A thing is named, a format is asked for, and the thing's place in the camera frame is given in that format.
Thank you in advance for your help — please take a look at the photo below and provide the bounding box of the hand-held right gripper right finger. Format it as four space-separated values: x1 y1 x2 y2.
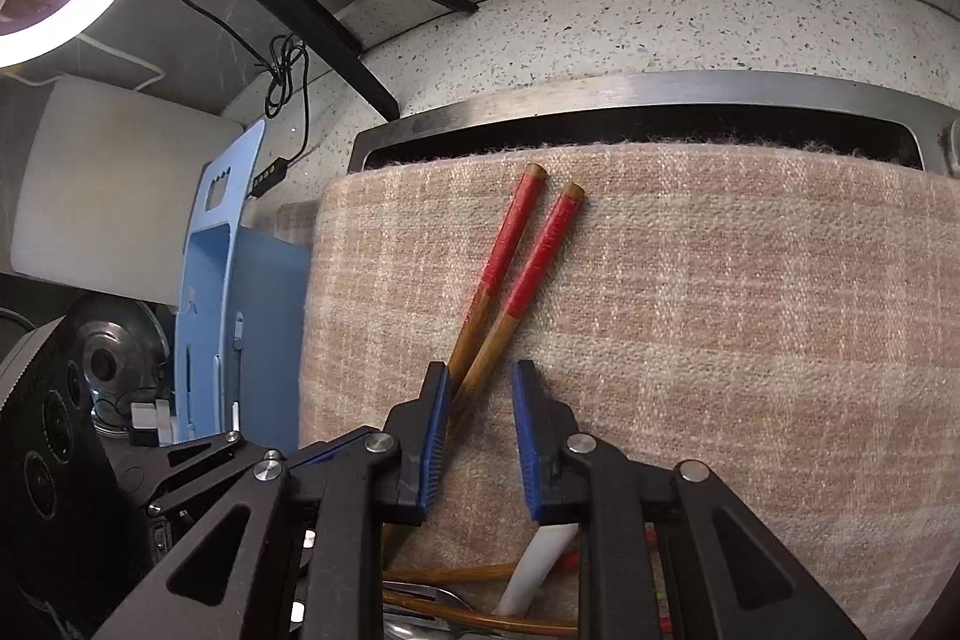
511 359 863 640

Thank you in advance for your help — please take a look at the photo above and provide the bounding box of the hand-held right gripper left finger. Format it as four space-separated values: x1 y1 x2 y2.
94 361 451 640

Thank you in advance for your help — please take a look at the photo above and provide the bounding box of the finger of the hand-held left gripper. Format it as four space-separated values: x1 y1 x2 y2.
146 431 252 521

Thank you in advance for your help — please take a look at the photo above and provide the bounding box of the white ceramic spoon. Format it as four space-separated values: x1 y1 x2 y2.
491 524 580 617

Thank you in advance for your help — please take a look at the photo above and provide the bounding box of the blue plastic basket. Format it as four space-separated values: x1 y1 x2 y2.
174 121 312 457

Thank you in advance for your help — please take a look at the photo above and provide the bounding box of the red-handled wooden chopstick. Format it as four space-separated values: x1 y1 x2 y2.
447 162 548 386
452 182 587 420

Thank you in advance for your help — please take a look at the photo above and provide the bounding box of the metal fork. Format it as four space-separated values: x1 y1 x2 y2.
382 580 481 640

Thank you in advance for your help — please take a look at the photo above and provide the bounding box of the round shiny metal lid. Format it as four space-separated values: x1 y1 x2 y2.
66 293 177 435

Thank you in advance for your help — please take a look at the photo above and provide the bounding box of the plain wooden chopstick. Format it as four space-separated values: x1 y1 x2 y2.
382 591 580 637

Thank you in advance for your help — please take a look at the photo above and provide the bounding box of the beige plaid cloth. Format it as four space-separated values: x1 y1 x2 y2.
300 141 960 640

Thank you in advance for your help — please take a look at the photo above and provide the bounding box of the white cutting board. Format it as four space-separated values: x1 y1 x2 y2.
9 76 248 311

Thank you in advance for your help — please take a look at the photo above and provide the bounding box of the black tripod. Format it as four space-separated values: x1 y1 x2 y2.
169 0 481 124

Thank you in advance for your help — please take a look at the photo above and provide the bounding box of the black inline cable controller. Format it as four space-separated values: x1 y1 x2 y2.
251 158 292 199

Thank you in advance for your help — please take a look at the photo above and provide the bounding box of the black knotted cable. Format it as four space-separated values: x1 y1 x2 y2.
139 0 312 165

